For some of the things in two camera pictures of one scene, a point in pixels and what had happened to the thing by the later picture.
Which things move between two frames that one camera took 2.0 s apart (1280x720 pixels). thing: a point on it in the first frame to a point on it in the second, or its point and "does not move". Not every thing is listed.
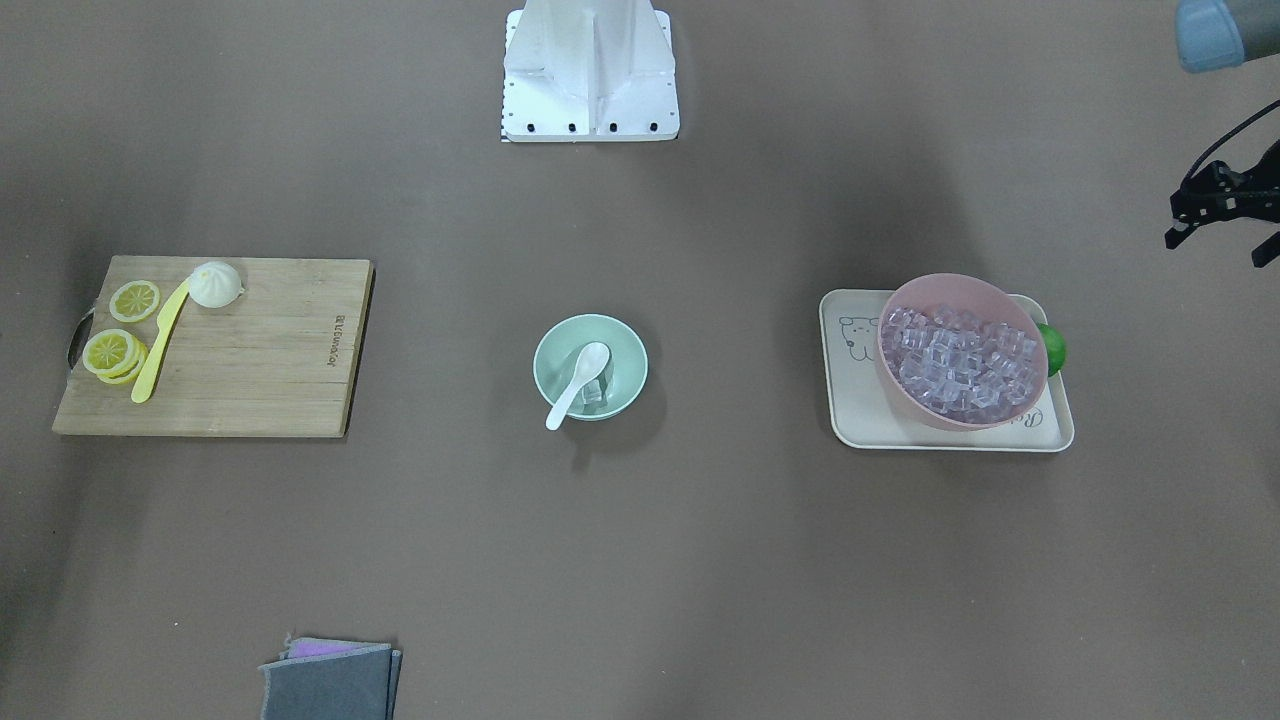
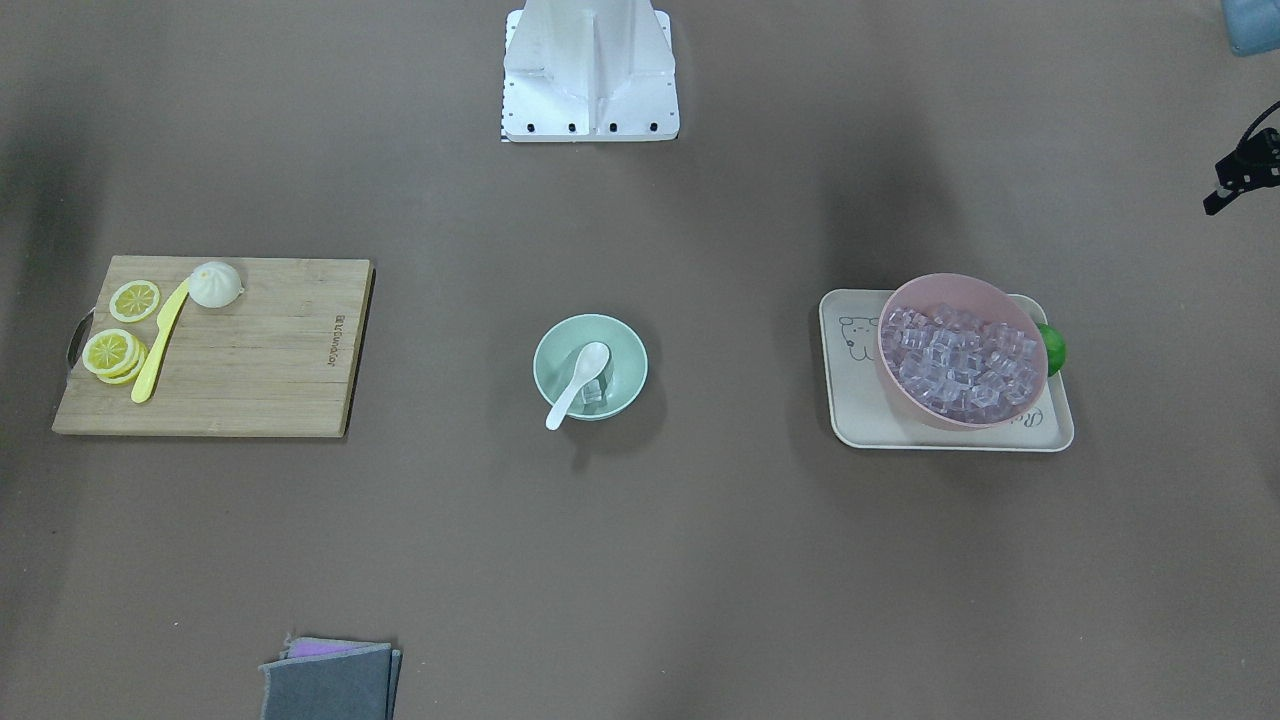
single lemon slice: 134,301 does not move
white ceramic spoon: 592,357 does not move
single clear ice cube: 591,391 does not move
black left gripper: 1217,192 to 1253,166
